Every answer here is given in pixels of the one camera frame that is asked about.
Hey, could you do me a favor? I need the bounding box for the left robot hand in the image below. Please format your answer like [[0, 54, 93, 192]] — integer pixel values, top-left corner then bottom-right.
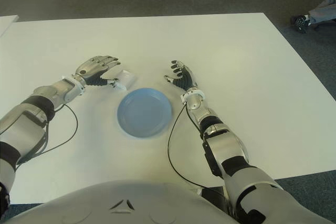
[[75, 55, 122, 88]]

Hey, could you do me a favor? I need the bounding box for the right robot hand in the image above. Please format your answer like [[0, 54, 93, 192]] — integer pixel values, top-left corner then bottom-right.
[[163, 60, 199, 94]]

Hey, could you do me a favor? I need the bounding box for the blue plate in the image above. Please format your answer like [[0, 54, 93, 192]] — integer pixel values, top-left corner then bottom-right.
[[117, 87, 174, 138]]

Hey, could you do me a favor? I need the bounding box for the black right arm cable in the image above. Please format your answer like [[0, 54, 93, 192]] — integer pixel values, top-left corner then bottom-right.
[[167, 102, 226, 189]]

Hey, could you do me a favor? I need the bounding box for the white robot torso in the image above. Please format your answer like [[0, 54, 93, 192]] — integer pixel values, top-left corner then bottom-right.
[[7, 179, 239, 224]]

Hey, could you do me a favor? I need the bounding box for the grey trouser leg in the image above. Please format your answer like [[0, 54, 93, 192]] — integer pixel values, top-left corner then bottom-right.
[[309, 0, 336, 24]]

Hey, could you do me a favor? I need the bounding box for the white charger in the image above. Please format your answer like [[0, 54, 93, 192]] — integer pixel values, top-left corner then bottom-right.
[[113, 69, 137, 90]]

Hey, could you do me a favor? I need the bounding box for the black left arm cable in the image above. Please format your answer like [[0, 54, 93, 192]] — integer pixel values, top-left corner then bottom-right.
[[14, 103, 79, 168]]

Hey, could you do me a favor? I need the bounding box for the white side table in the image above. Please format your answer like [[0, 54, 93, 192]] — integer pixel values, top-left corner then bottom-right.
[[0, 15, 19, 37]]

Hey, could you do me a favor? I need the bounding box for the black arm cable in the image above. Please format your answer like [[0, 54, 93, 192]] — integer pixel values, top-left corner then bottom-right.
[[14, 103, 79, 168], [167, 102, 226, 189]]

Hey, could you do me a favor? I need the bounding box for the black shoe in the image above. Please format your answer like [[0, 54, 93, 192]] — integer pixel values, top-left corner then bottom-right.
[[291, 15, 311, 34]]

